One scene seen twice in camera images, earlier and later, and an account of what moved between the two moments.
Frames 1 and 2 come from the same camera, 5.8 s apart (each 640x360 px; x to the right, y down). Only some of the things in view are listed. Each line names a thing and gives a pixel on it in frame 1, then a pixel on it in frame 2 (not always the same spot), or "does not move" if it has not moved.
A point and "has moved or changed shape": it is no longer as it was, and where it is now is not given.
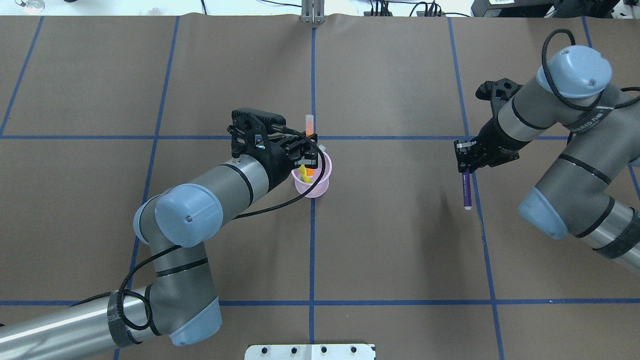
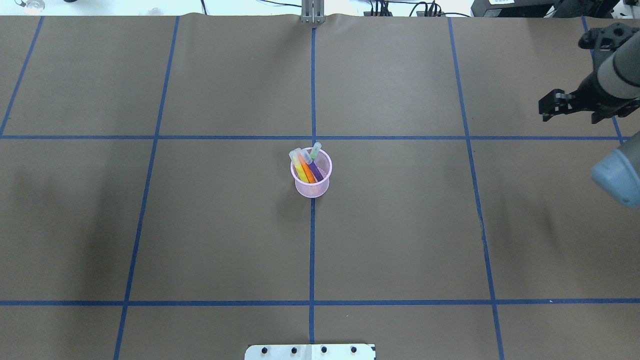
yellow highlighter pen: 303,174 does not move
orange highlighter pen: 309,130 has moved or changed shape
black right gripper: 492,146 to 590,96
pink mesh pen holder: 302,187 does not move
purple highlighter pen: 467,189 has moved or changed shape
